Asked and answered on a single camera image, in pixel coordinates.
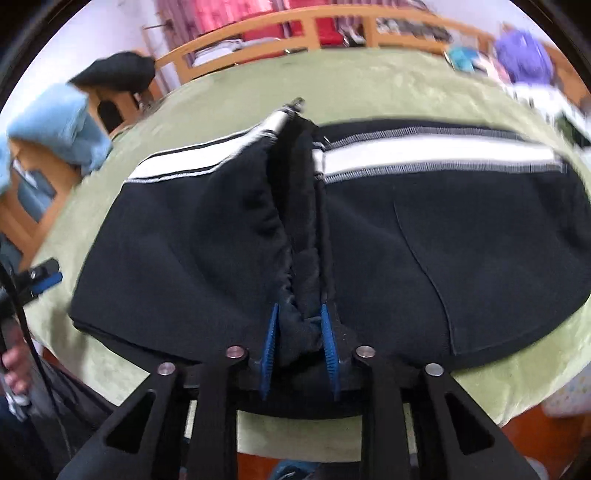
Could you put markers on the light blue fleece blanket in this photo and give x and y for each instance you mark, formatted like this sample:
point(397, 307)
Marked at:
point(60, 124)

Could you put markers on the person's dark clothing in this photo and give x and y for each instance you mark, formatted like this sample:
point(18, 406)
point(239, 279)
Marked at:
point(41, 438)

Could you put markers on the white flowered pillow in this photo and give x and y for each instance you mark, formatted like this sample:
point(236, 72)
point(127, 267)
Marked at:
point(545, 101)

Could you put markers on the light blue fleece robe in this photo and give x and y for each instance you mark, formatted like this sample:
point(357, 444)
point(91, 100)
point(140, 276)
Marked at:
point(4, 161)

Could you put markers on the black garment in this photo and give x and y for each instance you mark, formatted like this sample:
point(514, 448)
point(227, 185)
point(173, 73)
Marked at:
point(120, 71)

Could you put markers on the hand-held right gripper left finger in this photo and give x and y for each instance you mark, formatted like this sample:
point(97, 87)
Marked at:
point(270, 341)

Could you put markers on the red chair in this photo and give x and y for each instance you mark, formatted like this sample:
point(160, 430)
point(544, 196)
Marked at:
point(263, 27)
point(325, 27)

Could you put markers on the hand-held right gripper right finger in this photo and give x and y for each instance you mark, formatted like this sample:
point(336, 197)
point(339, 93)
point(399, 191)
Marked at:
point(330, 350)

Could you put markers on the dark small object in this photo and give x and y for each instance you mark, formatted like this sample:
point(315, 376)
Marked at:
point(569, 128)

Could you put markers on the wooden bed frame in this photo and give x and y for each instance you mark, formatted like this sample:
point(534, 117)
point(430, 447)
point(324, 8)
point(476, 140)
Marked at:
point(300, 21)

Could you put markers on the black pants with white stripe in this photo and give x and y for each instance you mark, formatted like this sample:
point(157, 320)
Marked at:
point(461, 254)

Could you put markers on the red flowered curtain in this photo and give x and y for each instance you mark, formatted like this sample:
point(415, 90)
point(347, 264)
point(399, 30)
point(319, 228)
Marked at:
point(184, 14)

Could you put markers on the purple plush toy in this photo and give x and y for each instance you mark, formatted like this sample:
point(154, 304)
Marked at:
point(524, 57)

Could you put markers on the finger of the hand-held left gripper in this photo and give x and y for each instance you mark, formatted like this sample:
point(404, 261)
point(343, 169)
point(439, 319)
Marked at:
point(46, 267)
point(50, 280)

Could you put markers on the white patterned bed sheet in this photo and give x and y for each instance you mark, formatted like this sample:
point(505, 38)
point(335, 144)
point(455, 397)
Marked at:
point(568, 399)

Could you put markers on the person's left hand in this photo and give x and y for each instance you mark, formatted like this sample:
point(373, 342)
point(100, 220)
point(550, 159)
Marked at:
point(18, 374)

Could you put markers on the green fleece blanket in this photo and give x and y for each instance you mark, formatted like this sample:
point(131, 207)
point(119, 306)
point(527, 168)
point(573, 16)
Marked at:
point(369, 83)

